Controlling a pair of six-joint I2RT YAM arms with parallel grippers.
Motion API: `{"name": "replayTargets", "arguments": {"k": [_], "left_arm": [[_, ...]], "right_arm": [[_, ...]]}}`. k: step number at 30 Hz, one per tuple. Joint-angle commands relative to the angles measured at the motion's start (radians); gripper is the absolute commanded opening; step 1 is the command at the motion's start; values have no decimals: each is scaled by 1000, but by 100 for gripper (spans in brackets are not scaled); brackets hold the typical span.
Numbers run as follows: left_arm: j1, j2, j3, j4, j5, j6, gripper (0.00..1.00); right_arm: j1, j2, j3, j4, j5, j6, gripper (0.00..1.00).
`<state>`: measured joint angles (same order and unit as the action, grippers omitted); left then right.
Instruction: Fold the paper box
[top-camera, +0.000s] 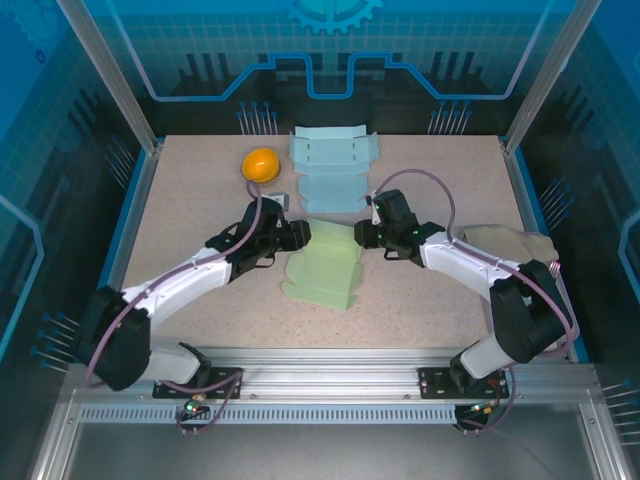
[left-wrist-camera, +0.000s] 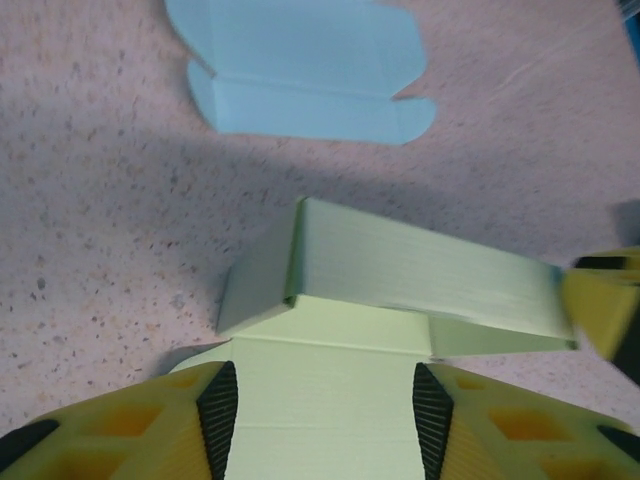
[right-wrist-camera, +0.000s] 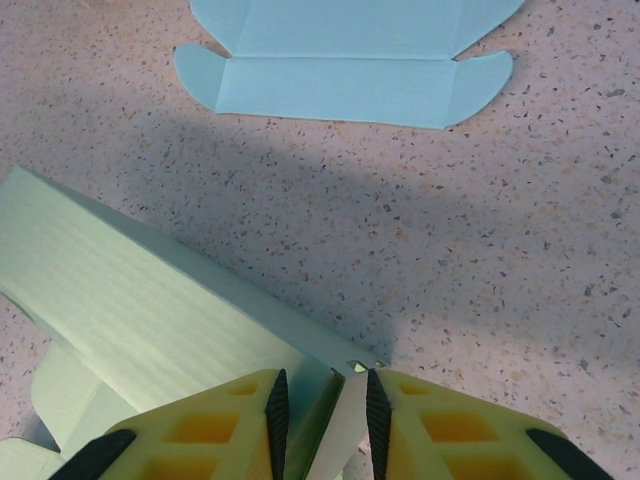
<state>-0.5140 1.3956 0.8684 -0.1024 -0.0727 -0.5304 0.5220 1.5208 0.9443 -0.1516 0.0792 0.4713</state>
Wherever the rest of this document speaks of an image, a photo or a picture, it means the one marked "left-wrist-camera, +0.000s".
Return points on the green paper box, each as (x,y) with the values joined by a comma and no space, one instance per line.
(400,270)

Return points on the blue paper box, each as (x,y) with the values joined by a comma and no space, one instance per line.
(310,65)

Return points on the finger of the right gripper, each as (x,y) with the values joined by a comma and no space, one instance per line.
(605,310)
(629,222)

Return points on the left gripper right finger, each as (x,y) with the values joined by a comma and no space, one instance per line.
(525,435)

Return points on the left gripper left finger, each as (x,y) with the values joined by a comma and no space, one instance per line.
(125,430)

